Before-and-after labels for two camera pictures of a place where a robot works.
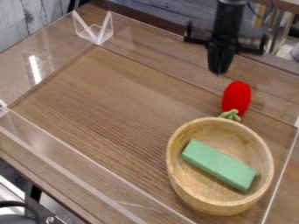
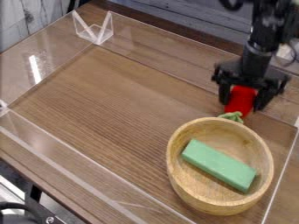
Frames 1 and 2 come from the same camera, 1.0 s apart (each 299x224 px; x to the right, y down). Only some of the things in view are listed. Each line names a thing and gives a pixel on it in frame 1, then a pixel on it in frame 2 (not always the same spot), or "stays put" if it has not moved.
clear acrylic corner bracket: [95, 34] stays put
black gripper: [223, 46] -> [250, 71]
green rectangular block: [234, 171] stays put
